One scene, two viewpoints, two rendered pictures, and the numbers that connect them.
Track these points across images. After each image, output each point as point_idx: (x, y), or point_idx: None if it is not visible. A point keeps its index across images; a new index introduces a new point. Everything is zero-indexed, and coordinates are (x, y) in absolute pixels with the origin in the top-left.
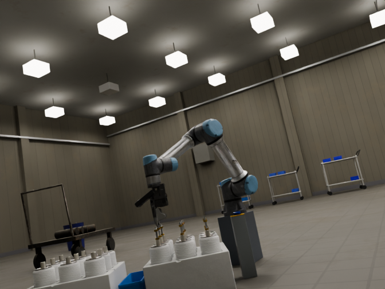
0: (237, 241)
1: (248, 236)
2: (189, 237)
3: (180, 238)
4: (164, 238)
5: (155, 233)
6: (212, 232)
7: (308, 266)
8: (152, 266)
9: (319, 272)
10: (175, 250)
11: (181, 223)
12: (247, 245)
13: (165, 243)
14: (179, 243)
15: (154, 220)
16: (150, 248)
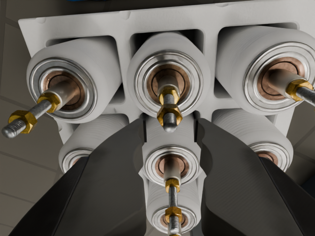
0: (191, 232)
1: None
2: (182, 181)
3: (189, 154)
4: (276, 90)
5: (28, 111)
6: (187, 230)
7: (185, 233)
8: (30, 55)
9: (146, 233)
10: (75, 133)
11: (169, 218)
12: (190, 231)
13: (141, 105)
14: (58, 158)
15: (105, 140)
16: (36, 58)
